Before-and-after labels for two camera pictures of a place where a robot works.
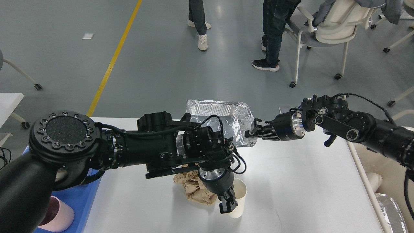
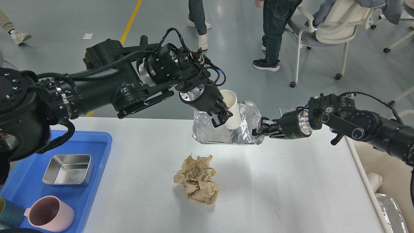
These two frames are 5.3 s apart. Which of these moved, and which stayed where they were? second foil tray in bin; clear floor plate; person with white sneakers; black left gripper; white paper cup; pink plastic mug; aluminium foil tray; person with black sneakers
Moved: black left gripper; white paper cup; aluminium foil tray
Stayed: person with white sneakers; pink plastic mug; person with black sneakers; clear floor plate; second foil tray in bin
